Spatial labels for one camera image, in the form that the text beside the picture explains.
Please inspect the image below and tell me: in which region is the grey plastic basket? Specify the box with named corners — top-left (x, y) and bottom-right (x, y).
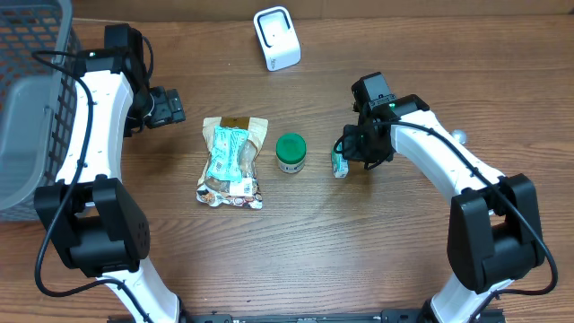
top-left (1, 0), bottom-right (81, 222)

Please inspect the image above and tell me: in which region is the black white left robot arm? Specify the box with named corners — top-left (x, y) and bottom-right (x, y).
top-left (34, 23), bottom-right (190, 322)

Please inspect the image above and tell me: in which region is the teal tissue pack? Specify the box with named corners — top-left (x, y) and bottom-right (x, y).
top-left (331, 151), bottom-right (349, 179)

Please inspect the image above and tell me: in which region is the brown snack pouch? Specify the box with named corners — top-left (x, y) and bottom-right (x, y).
top-left (196, 117), bottom-right (268, 210)

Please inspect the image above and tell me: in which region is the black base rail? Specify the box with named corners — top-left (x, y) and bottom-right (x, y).
top-left (107, 307), bottom-right (508, 323)

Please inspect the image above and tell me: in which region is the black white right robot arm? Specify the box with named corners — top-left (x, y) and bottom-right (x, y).
top-left (332, 73), bottom-right (551, 322)

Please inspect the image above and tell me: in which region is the teal wipes packet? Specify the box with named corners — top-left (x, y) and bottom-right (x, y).
top-left (207, 126), bottom-right (248, 182)

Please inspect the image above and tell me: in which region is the white barcode scanner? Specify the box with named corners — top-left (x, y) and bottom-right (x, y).
top-left (253, 5), bottom-right (301, 72)

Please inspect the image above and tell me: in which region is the green lid jar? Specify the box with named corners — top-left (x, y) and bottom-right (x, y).
top-left (275, 133), bottom-right (307, 173)

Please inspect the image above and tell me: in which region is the yellow dish soap bottle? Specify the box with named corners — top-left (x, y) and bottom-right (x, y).
top-left (451, 129), bottom-right (467, 145)

